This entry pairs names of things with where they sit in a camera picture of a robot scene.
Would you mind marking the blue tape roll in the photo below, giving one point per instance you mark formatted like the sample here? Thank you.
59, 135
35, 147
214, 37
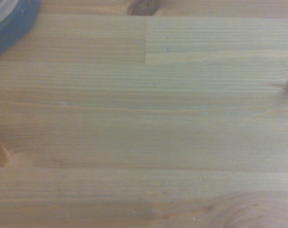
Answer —
13, 28

